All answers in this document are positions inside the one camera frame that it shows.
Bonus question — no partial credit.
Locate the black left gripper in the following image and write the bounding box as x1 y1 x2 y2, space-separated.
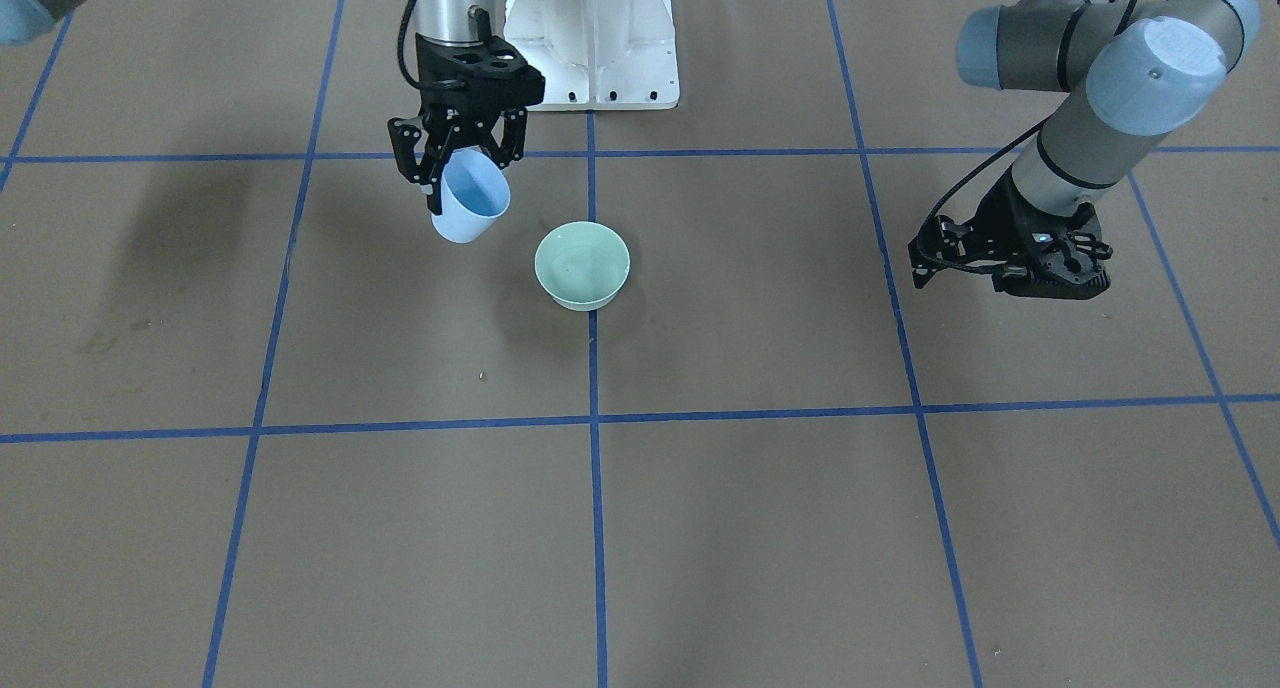
908 173 1114 301

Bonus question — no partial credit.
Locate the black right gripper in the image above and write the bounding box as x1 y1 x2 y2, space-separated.
387 36 547 217

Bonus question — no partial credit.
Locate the light blue plastic cup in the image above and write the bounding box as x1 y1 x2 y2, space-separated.
431 147 511 243

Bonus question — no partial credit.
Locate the pale green ceramic bowl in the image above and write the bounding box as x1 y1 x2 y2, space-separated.
534 220 632 313

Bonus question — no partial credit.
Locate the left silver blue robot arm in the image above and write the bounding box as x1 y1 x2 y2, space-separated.
908 0 1263 301

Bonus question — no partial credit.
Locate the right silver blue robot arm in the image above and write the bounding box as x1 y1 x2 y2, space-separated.
387 0 547 217

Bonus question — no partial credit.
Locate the brown paper table mat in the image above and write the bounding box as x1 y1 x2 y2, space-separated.
1 0 1279 687

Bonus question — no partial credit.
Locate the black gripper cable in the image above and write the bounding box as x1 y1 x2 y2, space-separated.
925 118 1046 231

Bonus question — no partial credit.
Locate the white pedestal column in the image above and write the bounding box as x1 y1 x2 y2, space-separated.
503 0 681 113

